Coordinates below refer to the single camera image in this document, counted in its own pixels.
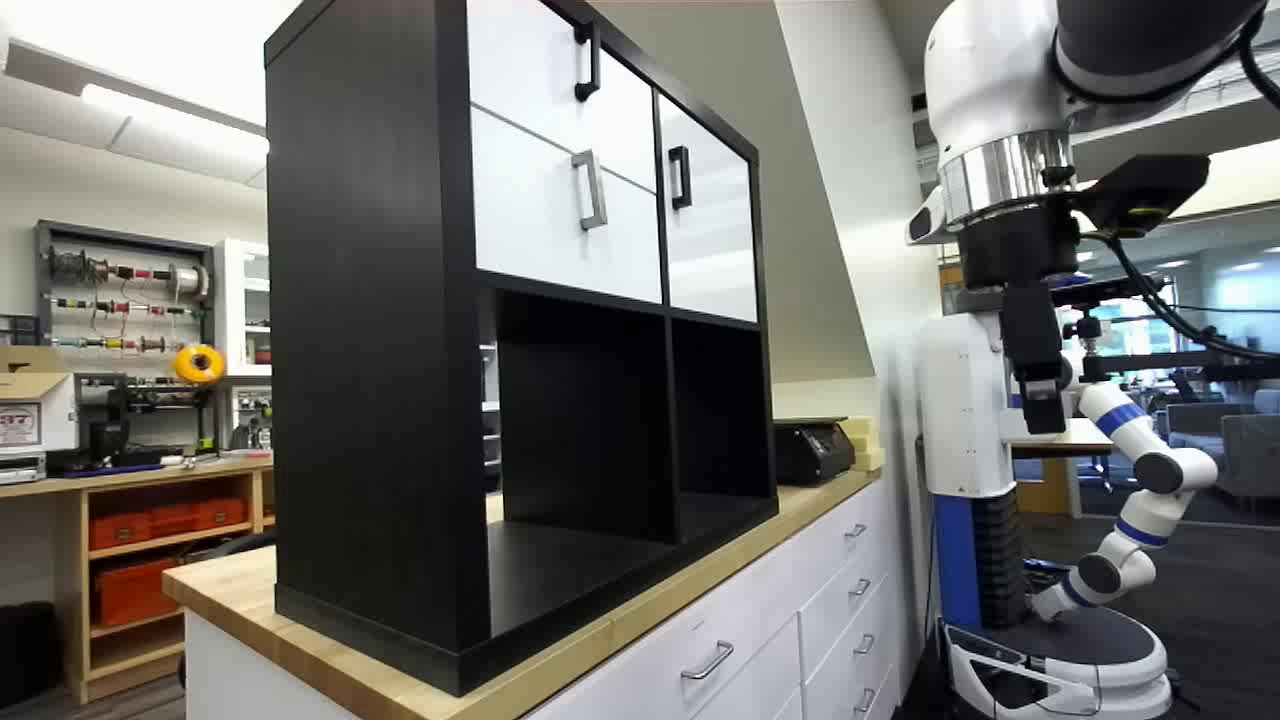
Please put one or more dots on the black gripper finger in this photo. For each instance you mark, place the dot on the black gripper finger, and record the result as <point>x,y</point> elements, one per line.
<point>1039,353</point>

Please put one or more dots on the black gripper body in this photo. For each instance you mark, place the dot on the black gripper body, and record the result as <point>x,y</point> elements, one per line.
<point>1020,244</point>

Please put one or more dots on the white blue segmented robot arm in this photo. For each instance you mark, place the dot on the white blue segmented robot arm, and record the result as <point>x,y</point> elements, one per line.
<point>1162,464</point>

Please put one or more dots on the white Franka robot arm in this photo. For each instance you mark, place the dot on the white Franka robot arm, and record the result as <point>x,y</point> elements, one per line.
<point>985,80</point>

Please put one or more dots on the white blue mobile robot base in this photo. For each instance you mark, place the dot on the white blue mobile robot base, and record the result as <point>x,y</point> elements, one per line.
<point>960,425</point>

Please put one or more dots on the small wooden table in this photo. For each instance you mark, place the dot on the small wooden table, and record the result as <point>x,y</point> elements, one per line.
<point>1075,440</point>

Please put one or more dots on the grey chair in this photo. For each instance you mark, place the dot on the grey chair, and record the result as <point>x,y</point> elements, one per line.
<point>1255,462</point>

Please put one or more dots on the black device on counter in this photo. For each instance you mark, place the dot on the black device on counter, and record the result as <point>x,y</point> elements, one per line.
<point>804,453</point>

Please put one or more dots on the white counter cabinet wood top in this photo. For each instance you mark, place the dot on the white counter cabinet wood top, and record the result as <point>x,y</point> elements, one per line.
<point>746,626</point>

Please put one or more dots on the black shelf unit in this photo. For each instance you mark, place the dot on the black shelf unit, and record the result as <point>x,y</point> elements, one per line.
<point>374,335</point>

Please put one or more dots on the yellow spool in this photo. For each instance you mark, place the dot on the yellow spool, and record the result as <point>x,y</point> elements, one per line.
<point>203,366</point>

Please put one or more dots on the red plastic storage bin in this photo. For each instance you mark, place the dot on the red plastic storage bin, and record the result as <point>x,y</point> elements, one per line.
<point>164,520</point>
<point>133,595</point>

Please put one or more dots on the wooden workbench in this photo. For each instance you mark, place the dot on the wooden workbench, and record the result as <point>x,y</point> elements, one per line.
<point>133,476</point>

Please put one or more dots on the black bench machine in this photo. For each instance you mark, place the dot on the black bench machine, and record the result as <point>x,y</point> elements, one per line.
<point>113,425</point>

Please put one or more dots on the cardboard box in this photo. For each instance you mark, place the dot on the cardboard box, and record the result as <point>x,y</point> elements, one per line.
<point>33,372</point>

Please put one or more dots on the white box red label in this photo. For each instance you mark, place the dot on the white box red label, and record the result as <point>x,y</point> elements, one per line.
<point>41,425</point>

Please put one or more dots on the black floor bin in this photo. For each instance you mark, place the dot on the black floor bin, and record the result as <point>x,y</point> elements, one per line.
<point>27,652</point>

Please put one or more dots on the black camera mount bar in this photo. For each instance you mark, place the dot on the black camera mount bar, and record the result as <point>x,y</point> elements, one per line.
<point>1102,288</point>

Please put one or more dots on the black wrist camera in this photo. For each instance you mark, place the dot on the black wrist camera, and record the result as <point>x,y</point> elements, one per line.
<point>1140,192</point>

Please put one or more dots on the white glass wall cabinet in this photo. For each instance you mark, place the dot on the white glass wall cabinet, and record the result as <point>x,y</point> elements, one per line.
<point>244,306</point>

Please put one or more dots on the white ceiling duct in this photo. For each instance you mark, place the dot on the white ceiling duct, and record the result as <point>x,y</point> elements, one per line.
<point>133,134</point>

